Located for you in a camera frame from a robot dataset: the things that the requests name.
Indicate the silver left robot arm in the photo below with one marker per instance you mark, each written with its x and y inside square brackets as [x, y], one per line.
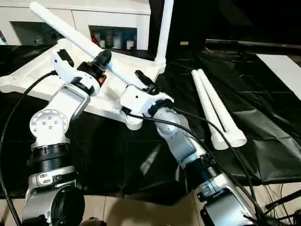
[49, 122]

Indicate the small yellow label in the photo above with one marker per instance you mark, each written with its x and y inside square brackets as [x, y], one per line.
[184, 43]

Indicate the white sideboard cabinet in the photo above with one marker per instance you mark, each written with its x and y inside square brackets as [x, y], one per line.
[105, 16]

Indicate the white candle cup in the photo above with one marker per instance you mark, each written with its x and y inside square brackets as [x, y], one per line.
[129, 44]

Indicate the white plastic table leg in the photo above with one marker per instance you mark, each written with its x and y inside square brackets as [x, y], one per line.
[218, 106]
[70, 30]
[165, 28]
[204, 106]

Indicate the white plastic table top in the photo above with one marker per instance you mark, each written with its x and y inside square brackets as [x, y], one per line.
[110, 103]

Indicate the red bottle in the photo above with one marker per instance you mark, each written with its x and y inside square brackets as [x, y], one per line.
[96, 36]

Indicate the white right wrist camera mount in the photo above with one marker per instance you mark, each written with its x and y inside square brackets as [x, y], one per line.
[134, 99]

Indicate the white flat board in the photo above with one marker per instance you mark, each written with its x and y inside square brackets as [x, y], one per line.
[282, 68]

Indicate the black metal rail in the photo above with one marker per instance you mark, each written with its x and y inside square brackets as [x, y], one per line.
[247, 43]

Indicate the small white cup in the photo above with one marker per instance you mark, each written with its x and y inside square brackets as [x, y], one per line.
[102, 43]

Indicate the black metal stand bar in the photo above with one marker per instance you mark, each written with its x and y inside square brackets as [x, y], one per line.
[282, 199]

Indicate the black mat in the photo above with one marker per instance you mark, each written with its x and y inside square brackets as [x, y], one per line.
[258, 94]

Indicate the white printed jar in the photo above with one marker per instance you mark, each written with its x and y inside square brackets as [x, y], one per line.
[117, 40]

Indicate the dark tall cabinet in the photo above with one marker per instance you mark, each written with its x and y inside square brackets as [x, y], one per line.
[188, 23]

